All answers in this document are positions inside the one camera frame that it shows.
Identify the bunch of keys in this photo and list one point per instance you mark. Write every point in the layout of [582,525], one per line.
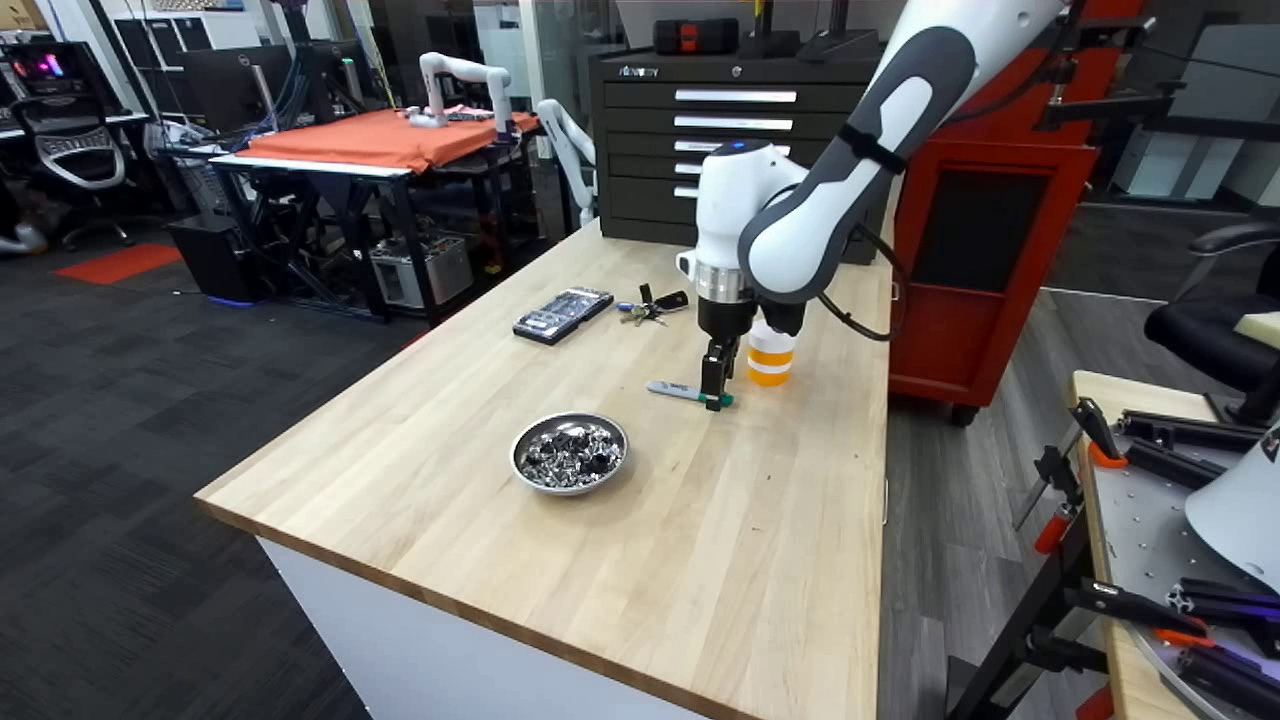
[650,307]

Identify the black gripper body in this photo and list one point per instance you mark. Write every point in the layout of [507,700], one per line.
[727,321]

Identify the metal bowl with small parts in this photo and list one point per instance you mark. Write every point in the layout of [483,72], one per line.
[568,454]

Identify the side wooden workbench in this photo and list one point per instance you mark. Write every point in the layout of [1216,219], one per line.
[1142,540]

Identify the white robot arm by table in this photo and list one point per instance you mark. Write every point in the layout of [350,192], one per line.
[574,153]

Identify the white lamp shade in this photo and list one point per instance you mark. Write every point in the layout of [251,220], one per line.
[1239,512]

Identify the red tool cabinet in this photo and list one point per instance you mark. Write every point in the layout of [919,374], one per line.
[990,196]

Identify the black chair at right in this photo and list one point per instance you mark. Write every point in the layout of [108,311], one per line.
[1206,325]

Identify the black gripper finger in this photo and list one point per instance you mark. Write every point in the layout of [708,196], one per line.
[712,371]
[728,364]

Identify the table with orange cloth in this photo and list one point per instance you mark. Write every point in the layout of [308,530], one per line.
[385,153]

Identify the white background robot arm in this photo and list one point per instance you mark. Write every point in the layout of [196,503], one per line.
[436,115]

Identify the black digital clock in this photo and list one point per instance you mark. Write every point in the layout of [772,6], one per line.
[694,36]

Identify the black tool drawer cabinet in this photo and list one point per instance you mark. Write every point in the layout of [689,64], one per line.
[658,118]

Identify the black and orange clamp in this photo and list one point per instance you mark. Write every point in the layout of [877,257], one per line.
[1161,446]

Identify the green and grey marker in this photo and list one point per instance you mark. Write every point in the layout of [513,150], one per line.
[684,393]

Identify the orange and white mug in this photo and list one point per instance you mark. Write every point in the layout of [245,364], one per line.
[771,353]

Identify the black calculator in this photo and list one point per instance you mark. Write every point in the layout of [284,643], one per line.
[561,314]

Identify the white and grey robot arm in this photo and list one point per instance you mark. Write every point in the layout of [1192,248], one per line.
[771,230]

